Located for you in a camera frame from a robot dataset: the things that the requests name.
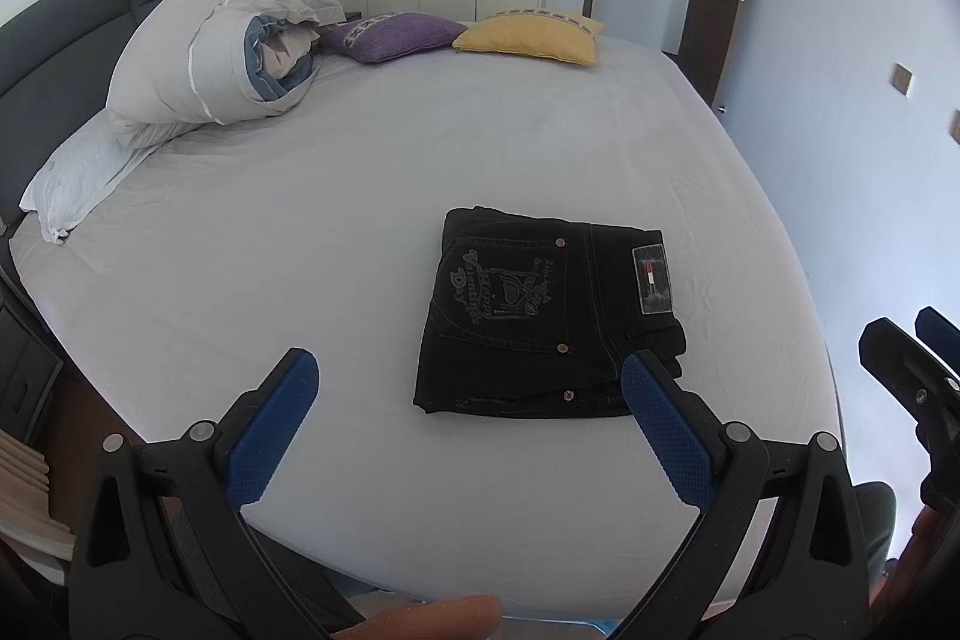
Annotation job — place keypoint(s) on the yellow cushion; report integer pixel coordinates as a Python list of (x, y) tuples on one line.
[(532, 36)]

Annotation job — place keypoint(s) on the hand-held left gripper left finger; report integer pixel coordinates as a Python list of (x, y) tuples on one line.
[(271, 434)]

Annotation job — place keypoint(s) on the person's grey trousers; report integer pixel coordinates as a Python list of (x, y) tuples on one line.
[(875, 520)]

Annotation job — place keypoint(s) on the black denim pants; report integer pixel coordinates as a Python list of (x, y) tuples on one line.
[(525, 325)]

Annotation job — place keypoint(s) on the person's right forearm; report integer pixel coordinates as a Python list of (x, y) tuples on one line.
[(919, 557)]

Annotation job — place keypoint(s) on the blue mat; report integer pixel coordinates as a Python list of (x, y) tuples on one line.
[(607, 629)]

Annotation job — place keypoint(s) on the purple cushion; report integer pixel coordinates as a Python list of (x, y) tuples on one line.
[(397, 36)]

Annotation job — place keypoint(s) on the dark grey headboard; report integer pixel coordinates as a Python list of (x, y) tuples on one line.
[(67, 33)]

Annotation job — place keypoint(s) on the stack of pale books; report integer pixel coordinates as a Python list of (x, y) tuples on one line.
[(34, 497)]

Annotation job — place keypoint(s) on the person's left hand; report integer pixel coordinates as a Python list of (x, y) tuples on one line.
[(427, 619)]

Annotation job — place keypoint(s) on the square wall socket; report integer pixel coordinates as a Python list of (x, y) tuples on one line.
[(954, 127), (901, 78)]

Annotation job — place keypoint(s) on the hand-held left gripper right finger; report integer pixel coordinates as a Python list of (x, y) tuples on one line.
[(669, 437)]

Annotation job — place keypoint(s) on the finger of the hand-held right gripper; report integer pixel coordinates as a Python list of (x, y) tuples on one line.
[(939, 323), (907, 370)]

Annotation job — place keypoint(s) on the bed with white sheet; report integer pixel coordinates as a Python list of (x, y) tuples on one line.
[(337, 197)]

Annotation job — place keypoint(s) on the white pillow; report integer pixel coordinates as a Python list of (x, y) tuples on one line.
[(82, 175)]

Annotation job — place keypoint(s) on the grey and blue duvet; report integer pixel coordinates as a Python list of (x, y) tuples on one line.
[(217, 48)]

